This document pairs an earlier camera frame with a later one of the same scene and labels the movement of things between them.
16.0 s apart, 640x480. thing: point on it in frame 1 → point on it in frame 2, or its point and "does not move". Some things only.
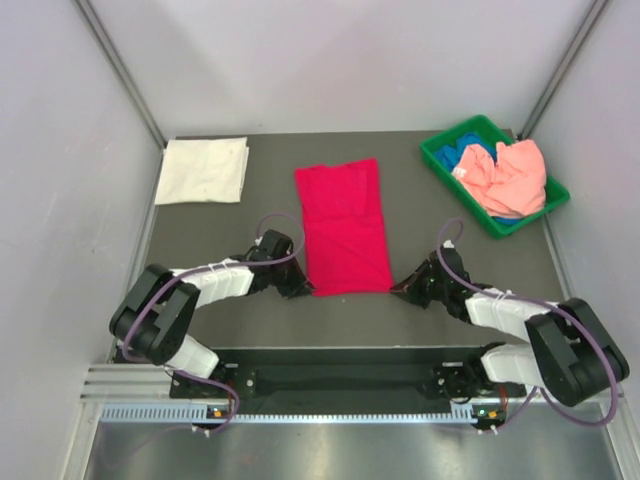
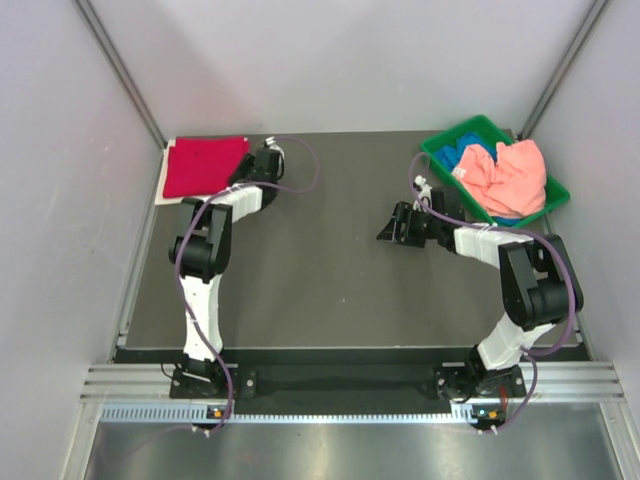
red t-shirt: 345,228 → 202,165
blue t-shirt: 450,154 does not move
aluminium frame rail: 127,382 does not move
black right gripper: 409,289 → 403,214
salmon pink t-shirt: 511,185 does not move
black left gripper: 298,284 → 246,166
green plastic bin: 555,194 does not move
